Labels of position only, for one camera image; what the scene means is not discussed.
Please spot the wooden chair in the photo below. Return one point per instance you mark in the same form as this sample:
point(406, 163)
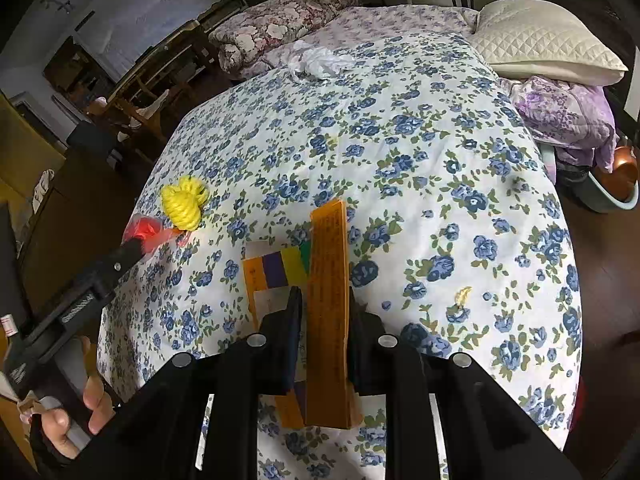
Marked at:
point(145, 90)

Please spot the white crumpled plastic bag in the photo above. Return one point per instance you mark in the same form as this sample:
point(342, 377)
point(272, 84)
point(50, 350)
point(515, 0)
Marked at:
point(317, 62)

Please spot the purple floral bed sheet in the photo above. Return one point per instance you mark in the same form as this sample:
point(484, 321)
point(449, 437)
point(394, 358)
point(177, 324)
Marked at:
point(390, 20)

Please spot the person's left hand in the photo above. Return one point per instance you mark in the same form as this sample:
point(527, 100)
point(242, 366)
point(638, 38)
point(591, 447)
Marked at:
point(97, 402)

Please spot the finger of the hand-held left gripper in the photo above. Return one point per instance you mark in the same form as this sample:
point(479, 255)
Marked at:
point(122, 262)

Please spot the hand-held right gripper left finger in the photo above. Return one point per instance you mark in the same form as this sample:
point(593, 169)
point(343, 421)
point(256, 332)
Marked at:
point(292, 345)

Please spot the brown wooden cabinet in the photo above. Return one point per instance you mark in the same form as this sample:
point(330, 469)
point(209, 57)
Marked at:
point(75, 210)

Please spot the orange cardboard box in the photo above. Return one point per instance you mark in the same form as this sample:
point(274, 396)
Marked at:
point(327, 260)

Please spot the cream quilted pillow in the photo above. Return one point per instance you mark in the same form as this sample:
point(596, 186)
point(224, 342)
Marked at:
point(540, 42)

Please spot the brown shiny pot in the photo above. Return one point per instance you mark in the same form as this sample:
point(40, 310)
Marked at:
point(627, 170)

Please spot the purple floral blanket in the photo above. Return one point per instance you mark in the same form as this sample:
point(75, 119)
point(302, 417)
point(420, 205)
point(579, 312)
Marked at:
point(560, 110)

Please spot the light blue plastic basin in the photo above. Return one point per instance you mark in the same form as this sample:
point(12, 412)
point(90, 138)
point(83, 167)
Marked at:
point(600, 195)

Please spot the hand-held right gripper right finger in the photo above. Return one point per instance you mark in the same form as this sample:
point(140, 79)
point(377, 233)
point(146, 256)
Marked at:
point(357, 355)

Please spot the blue floral tablecloth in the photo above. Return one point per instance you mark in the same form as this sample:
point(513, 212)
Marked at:
point(425, 185)

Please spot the folded floral quilt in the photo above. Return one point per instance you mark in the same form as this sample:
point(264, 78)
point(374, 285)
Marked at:
point(280, 20)

